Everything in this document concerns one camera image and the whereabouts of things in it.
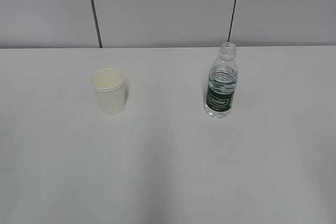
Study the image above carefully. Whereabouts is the clear green-label water bottle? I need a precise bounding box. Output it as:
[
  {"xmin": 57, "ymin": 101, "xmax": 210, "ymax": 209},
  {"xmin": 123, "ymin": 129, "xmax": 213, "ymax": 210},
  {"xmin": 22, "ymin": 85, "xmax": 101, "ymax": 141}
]
[{"xmin": 204, "ymin": 42, "xmax": 238, "ymax": 119}]

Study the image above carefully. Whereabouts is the white paper cup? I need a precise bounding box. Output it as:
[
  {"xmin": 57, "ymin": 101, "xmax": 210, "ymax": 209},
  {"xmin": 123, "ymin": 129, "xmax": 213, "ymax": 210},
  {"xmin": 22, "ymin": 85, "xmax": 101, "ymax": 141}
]
[{"xmin": 90, "ymin": 68, "xmax": 126, "ymax": 115}]

